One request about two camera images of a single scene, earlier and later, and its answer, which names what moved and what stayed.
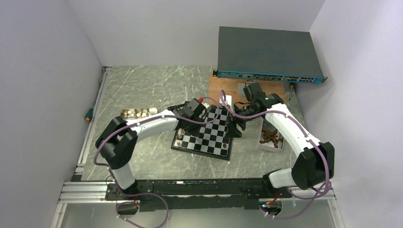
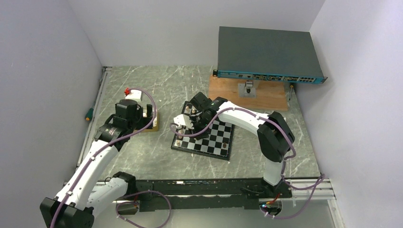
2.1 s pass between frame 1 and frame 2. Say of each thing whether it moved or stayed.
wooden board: stayed
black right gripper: moved
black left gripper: moved
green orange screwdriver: stayed
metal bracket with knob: stayed
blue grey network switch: stayed
